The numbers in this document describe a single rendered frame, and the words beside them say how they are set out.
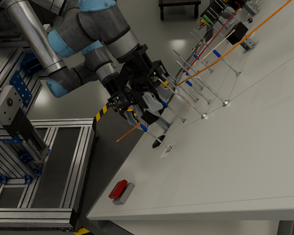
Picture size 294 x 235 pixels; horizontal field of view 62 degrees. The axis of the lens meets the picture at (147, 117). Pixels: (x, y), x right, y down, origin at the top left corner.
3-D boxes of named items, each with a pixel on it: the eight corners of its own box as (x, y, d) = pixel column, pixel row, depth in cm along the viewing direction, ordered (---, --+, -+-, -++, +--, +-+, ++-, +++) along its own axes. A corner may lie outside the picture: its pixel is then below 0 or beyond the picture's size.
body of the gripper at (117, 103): (115, 114, 81) (96, 84, 81) (123, 113, 89) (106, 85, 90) (134, 102, 79) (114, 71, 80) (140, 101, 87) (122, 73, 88)
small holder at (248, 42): (269, 27, 65) (250, 8, 64) (252, 50, 63) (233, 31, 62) (257, 34, 70) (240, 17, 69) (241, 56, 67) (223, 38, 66)
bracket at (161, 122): (169, 124, 80) (158, 114, 79) (173, 121, 78) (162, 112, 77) (163, 134, 78) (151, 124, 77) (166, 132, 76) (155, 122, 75)
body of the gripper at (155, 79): (157, 95, 62) (132, 55, 56) (135, 97, 68) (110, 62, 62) (171, 76, 66) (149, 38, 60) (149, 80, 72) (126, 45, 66)
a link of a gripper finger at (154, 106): (166, 122, 67) (152, 93, 63) (151, 122, 71) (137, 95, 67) (172, 115, 69) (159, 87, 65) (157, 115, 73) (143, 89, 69)
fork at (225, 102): (227, 105, 51) (178, 59, 49) (221, 108, 52) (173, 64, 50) (230, 99, 52) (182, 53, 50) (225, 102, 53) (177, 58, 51)
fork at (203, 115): (205, 117, 57) (160, 77, 55) (200, 120, 58) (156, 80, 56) (208, 112, 58) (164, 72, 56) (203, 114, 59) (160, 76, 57)
